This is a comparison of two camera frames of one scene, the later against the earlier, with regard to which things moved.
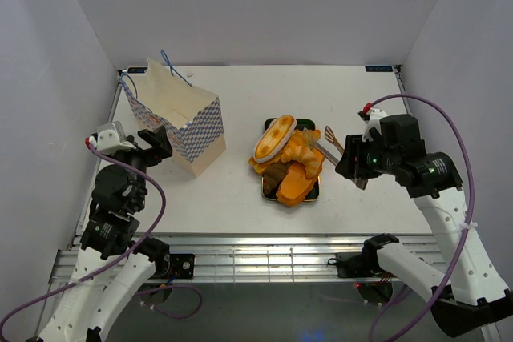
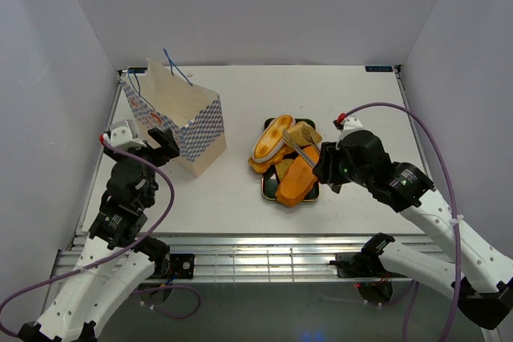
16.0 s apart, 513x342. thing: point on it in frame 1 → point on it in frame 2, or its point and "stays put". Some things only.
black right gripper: [353, 148] → [325, 170]
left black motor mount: [176, 266] stays put
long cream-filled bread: [274, 138] stays put
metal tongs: [331, 137] → [310, 158]
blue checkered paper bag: [190, 118] stays put
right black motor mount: [358, 264] stays put
